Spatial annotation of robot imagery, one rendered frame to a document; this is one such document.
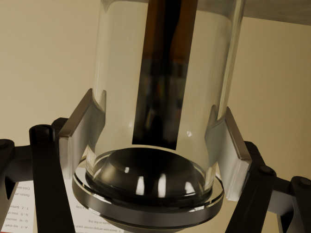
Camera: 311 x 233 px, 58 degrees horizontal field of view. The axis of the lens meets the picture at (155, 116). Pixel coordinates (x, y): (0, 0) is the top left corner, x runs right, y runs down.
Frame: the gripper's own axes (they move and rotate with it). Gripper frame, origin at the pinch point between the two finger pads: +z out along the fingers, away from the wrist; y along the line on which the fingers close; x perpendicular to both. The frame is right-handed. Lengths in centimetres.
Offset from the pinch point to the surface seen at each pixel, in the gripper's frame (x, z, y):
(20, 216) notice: -59, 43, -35
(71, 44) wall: -10, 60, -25
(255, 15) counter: 4, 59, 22
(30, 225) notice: -62, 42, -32
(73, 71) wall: -17, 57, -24
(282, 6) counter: 7, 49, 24
